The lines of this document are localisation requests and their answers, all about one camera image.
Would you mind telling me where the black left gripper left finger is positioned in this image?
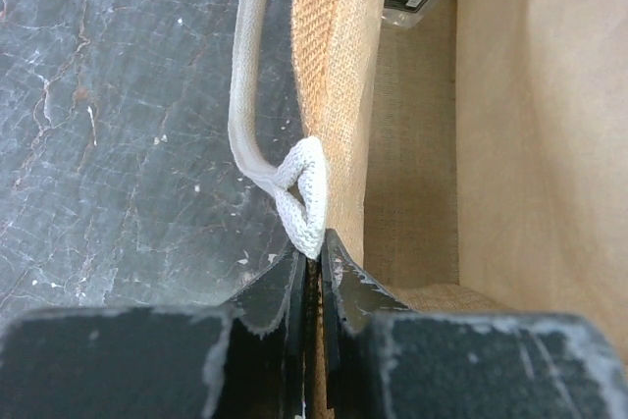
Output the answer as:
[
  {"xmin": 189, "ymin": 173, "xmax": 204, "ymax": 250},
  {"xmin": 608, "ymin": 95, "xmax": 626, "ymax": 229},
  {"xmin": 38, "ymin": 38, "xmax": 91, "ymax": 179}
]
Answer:
[{"xmin": 1, "ymin": 248, "xmax": 306, "ymax": 418}]

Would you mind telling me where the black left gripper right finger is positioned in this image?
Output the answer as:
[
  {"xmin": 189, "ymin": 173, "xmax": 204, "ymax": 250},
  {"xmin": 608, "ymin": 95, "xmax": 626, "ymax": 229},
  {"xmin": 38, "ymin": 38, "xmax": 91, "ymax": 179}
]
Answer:
[{"xmin": 320, "ymin": 230, "xmax": 627, "ymax": 418}]

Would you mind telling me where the brown canvas tote bag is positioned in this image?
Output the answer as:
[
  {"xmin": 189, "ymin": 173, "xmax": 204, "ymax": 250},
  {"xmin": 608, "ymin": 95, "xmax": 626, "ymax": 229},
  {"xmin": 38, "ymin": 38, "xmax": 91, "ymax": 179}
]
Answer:
[{"xmin": 228, "ymin": 0, "xmax": 628, "ymax": 315}]

